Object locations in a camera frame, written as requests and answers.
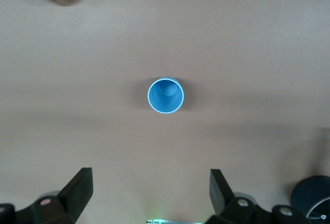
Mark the glass lid with blue knob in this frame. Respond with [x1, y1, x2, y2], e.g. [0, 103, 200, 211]
[306, 197, 330, 221]

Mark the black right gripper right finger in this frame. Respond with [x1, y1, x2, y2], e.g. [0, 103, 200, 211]
[205, 168, 272, 224]

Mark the bright blue plastic cup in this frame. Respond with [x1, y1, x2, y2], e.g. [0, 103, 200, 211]
[147, 76, 185, 115]

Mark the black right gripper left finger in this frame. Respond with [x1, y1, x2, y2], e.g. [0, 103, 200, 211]
[31, 167, 94, 224]

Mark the black pot with blue handle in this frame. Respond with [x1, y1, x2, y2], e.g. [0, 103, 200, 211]
[290, 175, 330, 224]

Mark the brown tablecloth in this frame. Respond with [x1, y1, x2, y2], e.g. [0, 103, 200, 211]
[0, 0, 330, 224]

